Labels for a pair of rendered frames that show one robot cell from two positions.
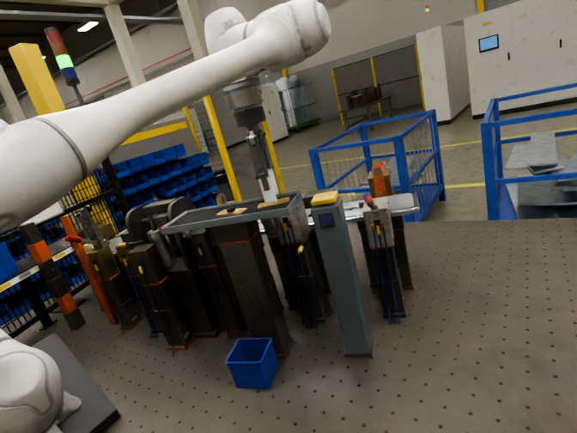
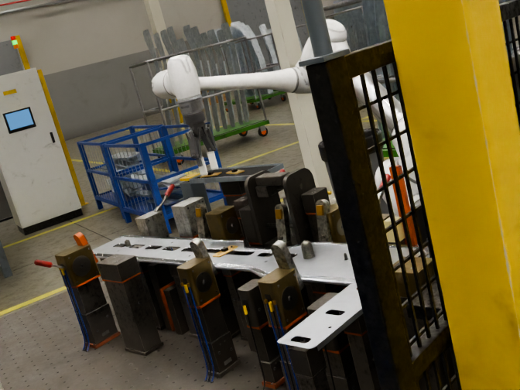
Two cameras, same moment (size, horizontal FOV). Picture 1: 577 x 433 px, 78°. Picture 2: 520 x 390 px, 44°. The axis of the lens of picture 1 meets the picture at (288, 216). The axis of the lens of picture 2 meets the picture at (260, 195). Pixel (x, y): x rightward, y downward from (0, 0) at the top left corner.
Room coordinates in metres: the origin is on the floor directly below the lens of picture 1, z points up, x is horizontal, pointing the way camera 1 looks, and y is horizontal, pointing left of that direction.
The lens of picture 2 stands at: (2.97, 1.21, 1.59)
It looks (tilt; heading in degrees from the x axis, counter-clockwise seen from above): 13 degrees down; 206
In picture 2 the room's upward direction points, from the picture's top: 15 degrees counter-clockwise
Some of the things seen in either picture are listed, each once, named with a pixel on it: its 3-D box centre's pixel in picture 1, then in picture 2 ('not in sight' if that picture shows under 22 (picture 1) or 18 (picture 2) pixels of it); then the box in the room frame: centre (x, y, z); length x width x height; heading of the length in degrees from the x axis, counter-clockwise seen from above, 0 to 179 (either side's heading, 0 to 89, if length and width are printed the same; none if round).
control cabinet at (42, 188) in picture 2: not in sight; (21, 135); (-3.37, -4.98, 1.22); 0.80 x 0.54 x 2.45; 144
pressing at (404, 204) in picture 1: (231, 227); (219, 253); (1.32, 0.23, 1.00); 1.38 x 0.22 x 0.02; 70
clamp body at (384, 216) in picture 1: (385, 262); (164, 255); (0.95, -0.25, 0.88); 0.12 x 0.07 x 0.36; 160
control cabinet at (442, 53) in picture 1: (445, 64); not in sight; (8.88, -4.55, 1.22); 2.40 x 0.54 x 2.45; 140
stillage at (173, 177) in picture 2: not in sight; (165, 175); (-2.83, -2.66, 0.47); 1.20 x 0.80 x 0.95; 55
